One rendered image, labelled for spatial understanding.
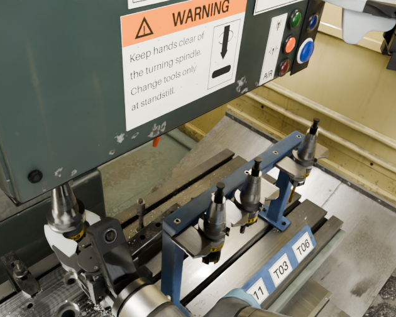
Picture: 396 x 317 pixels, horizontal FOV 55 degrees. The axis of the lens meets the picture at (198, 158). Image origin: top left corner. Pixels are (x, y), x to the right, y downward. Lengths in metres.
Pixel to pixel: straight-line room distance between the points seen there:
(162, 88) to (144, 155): 1.55
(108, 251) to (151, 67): 0.32
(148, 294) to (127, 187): 1.18
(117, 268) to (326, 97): 1.03
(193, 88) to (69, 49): 0.15
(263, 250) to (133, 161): 0.93
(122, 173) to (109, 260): 1.24
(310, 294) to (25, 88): 1.15
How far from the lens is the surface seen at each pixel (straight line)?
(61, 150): 0.33
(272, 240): 1.17
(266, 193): 0.84
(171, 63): 0.36
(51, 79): 0.29
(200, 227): 0.73
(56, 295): 0.95
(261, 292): 1.02
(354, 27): 0.54
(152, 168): 1.83
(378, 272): 1.42
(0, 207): 1.23
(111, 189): 1.74
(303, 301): 1.29
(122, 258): 0.60
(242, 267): 1.09
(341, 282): 1.39
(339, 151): 1.49
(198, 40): 0.38
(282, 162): 0.93
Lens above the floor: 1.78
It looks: 39 degrees down
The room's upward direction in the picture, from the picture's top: 6 degrees clockwise
